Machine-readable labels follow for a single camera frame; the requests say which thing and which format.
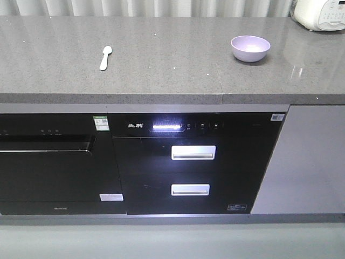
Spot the mint green plastic spoon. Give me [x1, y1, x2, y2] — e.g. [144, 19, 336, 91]
[99, 45, 112, 71]

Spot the lilac plastic bowl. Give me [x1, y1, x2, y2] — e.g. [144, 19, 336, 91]
[231, 35, 271, 63]

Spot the black disinfection cabinet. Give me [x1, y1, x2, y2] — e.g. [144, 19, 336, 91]
[108, 112, 285, 215]

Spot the black built-in oven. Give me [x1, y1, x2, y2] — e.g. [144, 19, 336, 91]
[1, 113, 126, 215]

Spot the silver drawer handle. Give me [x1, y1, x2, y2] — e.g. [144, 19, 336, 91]
[171, 184, 210, 196]
[171, 145, 216, 160]

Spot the grey cabinet door panel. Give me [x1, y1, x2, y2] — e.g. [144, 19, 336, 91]
[252, 105, 344, 214]

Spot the upper silver drawer handle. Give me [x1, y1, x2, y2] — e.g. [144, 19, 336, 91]
[171, 145, 216, 160]

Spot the lower silver drawer handle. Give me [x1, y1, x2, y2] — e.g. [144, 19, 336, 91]
[171, 184, 210, 196]

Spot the white rice cooker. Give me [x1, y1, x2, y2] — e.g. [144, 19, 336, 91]
[291, 0, 344, 31]

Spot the white pleated curtain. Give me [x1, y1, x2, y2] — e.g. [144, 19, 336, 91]
[1, 0, 294, 18]

